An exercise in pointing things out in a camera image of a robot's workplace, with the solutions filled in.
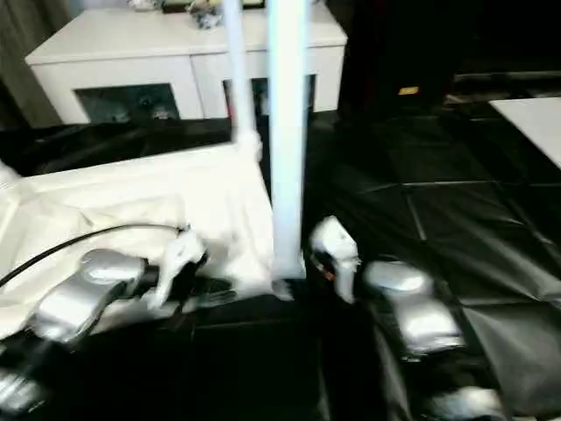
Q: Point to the white plastic table top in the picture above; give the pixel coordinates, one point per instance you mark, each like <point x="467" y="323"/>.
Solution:
<point x="131" y="188"/>

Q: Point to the white plastic table leg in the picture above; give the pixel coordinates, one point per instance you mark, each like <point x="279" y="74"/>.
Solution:
<point x="6" y="173"/>
<point x="287" y="131"/>
<point x="243" y="74"/>

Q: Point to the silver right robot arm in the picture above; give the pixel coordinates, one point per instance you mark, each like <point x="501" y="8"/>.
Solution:
<point x="416" y="302"/>

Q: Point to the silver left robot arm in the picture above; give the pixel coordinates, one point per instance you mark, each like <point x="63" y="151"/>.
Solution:
<point x="79" y="298"/>

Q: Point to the black work mat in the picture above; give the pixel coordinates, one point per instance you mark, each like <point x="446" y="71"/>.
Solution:
<point x="438" y="210"/>

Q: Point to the small yellow label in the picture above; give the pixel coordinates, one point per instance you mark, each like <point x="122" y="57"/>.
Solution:
<point x="408" y="91"/>

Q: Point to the white cabinet with glass doors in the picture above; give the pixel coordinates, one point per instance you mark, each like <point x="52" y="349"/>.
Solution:
<point x="109" y="48"/>

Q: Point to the white flat board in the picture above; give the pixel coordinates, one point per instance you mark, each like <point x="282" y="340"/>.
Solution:
<point x="534" y="123"/>

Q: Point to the black tangled bundle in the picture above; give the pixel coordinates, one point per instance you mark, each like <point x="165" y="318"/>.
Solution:
<point x="208" y="15"/>

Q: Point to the floral patterned pot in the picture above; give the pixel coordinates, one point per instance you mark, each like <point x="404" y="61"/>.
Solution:
<point x="140" y="3"/>

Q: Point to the grey curtain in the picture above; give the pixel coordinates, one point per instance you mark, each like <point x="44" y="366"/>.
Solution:
<point x="26" y="44"/>

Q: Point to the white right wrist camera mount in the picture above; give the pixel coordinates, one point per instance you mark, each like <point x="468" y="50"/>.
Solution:
<point x="337" y="237"/>

